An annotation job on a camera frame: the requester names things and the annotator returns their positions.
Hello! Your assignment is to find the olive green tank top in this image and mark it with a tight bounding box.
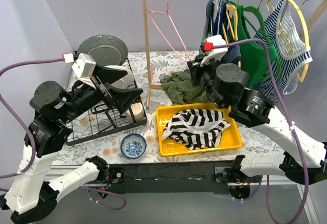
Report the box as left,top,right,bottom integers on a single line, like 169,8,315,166
160,0,218,105

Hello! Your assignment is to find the black white striped tank top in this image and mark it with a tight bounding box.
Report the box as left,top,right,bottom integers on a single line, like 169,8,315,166
161,109,231,150

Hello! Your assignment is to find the light blue wire hanger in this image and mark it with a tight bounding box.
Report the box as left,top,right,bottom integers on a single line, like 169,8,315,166
207,0,223,37

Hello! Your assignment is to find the pink wire hanger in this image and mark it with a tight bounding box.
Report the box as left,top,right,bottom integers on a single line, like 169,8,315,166
148,0,192,68

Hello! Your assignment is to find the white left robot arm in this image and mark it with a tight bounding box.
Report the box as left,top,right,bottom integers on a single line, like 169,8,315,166
1,66,143,223

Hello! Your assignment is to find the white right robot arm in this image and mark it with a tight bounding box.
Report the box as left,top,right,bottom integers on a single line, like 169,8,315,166
187,56,326,185

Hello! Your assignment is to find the navy blue tank top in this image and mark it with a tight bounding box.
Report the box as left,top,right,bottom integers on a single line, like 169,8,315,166
206,0,242,65

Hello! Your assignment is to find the yellow plastic hanger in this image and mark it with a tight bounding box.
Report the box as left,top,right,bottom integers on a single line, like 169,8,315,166
217,0,245,69

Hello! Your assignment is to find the green plastic hanger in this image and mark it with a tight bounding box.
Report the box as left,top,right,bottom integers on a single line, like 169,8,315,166
227,0,282,78

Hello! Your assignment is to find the wooden yellow curved hanger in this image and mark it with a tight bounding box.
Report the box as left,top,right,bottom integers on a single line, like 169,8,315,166
264,0,315,82

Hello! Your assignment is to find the navy white striped tank top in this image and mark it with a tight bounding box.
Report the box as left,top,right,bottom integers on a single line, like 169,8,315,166
253,0,313,103

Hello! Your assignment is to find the white ceramic plate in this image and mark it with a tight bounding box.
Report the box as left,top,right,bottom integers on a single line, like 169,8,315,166
106,65,134,89

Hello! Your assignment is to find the beige ceramic mug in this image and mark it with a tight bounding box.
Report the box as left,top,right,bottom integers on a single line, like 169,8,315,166
126,102,145,123

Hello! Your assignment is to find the dark green patterned plate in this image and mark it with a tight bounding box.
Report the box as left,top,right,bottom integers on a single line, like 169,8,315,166
76,35,128,66

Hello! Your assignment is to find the blue white patterned bowl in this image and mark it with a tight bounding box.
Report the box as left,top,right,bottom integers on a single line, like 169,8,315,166
120,133,147,159

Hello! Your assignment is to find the yellow plastic tray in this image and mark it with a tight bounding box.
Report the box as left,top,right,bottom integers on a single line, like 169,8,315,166
156,103,243,156

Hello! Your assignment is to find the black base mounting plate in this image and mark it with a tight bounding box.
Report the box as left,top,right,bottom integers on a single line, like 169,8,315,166
108,161,251,199

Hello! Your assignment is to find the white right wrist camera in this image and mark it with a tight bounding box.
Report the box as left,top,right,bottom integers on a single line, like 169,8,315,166
200,35,228,66

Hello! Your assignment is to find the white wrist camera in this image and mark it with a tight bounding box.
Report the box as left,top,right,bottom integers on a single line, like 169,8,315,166
72,53,96,88
200,35,228,66

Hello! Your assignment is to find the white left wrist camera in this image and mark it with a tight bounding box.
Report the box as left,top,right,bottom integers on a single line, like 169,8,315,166
72,53,96,88

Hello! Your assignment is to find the black wire dish rack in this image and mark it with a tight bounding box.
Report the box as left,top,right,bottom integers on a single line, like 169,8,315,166
61,57,148,147

